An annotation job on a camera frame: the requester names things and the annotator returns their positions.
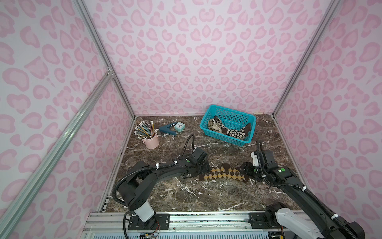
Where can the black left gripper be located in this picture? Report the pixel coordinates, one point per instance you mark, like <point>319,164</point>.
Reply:
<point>198,167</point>

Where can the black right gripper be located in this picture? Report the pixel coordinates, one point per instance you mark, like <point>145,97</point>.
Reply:
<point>250,169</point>

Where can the brown daisy pattern sock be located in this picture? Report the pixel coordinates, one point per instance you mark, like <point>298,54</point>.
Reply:
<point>239,134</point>

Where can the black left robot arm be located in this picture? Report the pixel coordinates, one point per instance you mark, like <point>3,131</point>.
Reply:
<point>134,189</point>

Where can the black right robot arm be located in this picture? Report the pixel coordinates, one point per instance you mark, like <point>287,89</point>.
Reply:
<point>325,223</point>

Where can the small mint alarm clock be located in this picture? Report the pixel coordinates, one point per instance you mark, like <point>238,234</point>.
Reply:
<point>179,126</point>

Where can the dark teal stapler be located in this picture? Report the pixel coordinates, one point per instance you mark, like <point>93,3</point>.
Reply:
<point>167,129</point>

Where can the teal plastic mesh basket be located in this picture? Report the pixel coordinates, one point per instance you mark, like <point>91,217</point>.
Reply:
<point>231,119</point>

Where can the pink metal pencil cup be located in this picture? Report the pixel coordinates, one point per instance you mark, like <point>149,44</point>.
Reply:
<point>152,142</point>

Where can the bundle of coloured pencils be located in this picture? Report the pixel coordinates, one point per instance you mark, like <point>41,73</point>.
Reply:
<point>145,130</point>

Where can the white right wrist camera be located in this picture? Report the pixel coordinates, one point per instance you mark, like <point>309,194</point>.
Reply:
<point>255,159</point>

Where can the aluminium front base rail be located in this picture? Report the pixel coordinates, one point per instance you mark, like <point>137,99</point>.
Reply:
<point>202,225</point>

